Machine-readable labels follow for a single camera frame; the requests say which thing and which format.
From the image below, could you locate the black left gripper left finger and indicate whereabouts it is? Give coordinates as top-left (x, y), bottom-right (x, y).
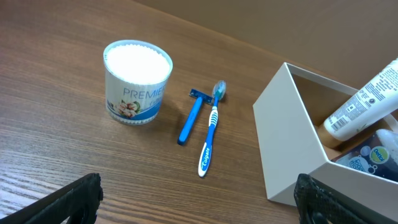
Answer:
top-left (1, 173), bottom-right (103, 224)

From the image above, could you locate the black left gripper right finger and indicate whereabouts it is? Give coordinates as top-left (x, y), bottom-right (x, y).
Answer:
top-left (294, 174), bottom-right (395, 224)

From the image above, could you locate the dark blue sanitizer bottle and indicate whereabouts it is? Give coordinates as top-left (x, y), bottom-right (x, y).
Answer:
top-left (332, 129), bottom-right (397, 182)

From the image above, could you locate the white floral cream tube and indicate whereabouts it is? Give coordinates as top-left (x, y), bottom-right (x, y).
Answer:
top-left (317, 60), bottom-right (397, 148)

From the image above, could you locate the white cotton swab container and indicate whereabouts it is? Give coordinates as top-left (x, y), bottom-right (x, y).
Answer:
top-left (103, 40), bottom-right (173, 125)

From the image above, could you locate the beige open cardboard box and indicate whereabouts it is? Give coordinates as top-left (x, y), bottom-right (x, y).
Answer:
top-left (253, 63), bottom-right (397, 220)

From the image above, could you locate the blue white toothbrush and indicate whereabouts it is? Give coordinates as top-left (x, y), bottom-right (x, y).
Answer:
top-left (198, 80), bottom-right (226, 177)

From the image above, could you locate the blue disposable razor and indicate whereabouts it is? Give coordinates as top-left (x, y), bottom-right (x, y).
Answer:
top-left (177, 89), bottom-right (213, 146)

